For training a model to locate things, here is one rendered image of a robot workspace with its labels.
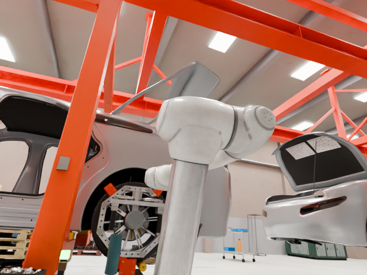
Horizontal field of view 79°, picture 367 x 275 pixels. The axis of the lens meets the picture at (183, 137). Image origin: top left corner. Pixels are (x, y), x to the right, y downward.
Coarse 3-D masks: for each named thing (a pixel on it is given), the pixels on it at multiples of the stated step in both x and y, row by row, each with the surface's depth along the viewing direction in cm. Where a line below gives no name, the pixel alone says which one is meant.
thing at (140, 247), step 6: (126, 192) 197; (132, 192) 200; (120, 210) 192; (144, 210) 198; (156, 216) 212; (108, 222) 186; (120, 222) 189; (156, 222) 210; (120, 228) 187; (126, 228) 189; (144, 228) 193; (156, 228) 203; (138, 234) 190; (126, 240) 185; (150, 240) 196; (138, 246) 187; (144, 246) 189
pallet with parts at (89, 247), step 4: (88, 244) 709; (92, 244) 715; (76, 248) 693; (80, 248) 657; (84, 248) 701; (88, 248) 664; (92, 248) 693; (96, 248) 670; (76, 252) 704; (80, 252) 649; (84, 252) 715
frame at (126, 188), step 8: (120, 192) 187; (144, 192) 194; (152, 192) 196; (104, 208) 179; (104, 216) 177; (96, 232) 172; (104, 240) 172; (152, 240) 186; (144, 248) 182; (128, 256) 173; (136, 256) 174
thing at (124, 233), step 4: (124, 204) 204; (120, 208) 201; (124, 208) 202; (140, 208) 207; (144, 208) 208; (120, 212) 200; (144, 212) 206; (120, 216) 199; (144, 216) 205; (148, 216) 206; (120, 224) 197; (144, 224) 203; (148, 224) 204; (116, 228) 195; (140, 228) 201; (124, 232) 195; (132, 232) 197; (144, 232) 200; (124, 236) 194; (128, 236) 195
